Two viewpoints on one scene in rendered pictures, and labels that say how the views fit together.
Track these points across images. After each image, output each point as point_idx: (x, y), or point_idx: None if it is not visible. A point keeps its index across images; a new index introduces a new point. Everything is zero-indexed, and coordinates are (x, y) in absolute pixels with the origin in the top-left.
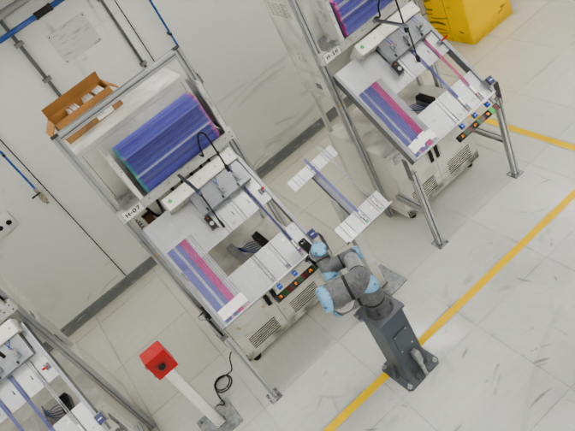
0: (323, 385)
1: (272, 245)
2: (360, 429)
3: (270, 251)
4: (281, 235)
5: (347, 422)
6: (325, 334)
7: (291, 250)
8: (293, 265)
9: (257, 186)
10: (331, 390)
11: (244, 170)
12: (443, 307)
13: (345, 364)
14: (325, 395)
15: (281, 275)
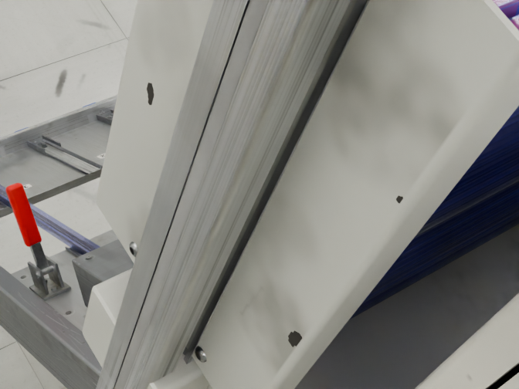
0: (85, 225)
1: (76, 170)
2: (15, 92)
3: (91, 157)
4: (27, 193)
5: (42, 116)
6: (50, 379)
7: (7, 173)
8: (22, 149)
9: (60, 301)
10: (66, 204)
11: (102, 275)
12: None
13: (11, 258)
14: (86, 197)
15: (72, 113)
